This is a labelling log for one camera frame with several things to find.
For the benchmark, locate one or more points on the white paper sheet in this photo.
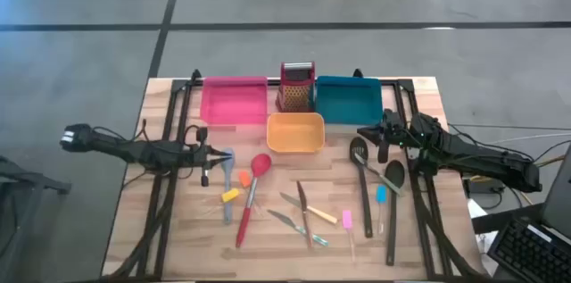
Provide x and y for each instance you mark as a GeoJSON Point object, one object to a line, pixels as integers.
{"type": "Point", "coordinates": [481, 220]}

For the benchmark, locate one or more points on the black desk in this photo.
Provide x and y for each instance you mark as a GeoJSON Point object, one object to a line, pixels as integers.
{"type": "Point", "coordinates": [495, 222]}

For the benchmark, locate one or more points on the black aluminium rig frame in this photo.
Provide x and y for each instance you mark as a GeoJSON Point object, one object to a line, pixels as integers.
{"type": "Point", "coordinates": [178, 85]}

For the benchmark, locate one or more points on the blue mini spatula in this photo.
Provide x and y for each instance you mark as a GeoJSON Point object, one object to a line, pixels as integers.
{"type": "Point", "coordinates": [381, 193]}

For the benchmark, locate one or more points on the yellow mini spatula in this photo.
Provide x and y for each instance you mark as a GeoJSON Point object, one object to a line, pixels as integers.
{"type": "Point", "coordinates": [230, 195]}

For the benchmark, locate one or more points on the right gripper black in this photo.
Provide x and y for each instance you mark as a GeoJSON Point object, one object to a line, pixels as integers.
{"type": "Point", "coordinates": [394, 133]}

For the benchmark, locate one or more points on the red silicone spoon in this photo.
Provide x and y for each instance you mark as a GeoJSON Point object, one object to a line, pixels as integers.
{"type": "Point", "coordinates": [261, 164]}

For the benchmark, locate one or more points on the black solid spoon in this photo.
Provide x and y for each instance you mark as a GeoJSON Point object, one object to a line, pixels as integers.
{"type": "Point", "coordinates": [391, 229]}

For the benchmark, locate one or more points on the yellow plastic bin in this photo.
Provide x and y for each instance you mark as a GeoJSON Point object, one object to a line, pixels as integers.
{"type": "Point", "coordinates": [295, 133]}

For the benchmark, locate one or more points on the black keyboard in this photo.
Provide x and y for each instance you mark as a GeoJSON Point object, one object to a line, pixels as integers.
{"type": "Point", "coordinates": [531, 252]}

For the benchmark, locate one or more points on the blue plastic tray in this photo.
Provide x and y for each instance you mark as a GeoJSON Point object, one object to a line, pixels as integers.
{"type": "Point", "coordinates": [350, 102]}

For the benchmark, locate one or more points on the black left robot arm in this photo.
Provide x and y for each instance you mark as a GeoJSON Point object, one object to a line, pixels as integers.
{"type": "Point", "coordinates": [134, 151]}

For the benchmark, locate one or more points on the orange mini spatula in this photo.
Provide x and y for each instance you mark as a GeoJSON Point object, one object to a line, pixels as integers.
{"type": "Point", "coordinates": [245, 179]}

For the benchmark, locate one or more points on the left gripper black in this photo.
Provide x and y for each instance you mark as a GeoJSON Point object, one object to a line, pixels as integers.
{"type": "Point", "coordinates": [196, 155]}

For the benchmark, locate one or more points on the dark laptop screen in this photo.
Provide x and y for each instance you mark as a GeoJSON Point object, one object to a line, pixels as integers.
{"type": "Point", "coordinates": [560, 202]}

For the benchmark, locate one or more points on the black power supply box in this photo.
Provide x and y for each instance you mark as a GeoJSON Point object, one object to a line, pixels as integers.
{"type": "Point", "coordinates": [484, 187]}

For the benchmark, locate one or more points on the pink plastic tray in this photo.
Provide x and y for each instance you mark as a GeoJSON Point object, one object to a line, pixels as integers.
{"type": "Point", "coordinates": [234, 102]}

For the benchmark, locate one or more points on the pink mini spatula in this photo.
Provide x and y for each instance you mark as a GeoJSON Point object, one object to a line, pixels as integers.
{"type": "Point", "coordinates": [347, 219]}

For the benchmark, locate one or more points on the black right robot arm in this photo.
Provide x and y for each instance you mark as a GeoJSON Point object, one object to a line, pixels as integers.
{"type": "Point", "coordinates": [482, 158]}

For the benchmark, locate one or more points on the copper coloured knife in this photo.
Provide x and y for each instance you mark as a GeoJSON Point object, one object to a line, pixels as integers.
{"type": "Point", "coordinates": [304, 213]}

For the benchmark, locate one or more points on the black side stand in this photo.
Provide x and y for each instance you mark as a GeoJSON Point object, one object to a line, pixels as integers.
{"type": "Point", "coordinates": [27, 185]}

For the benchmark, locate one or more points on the black slotted spoon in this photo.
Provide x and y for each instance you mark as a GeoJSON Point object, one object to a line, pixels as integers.
{"type": "Point", "coordinates": [366, 211]}

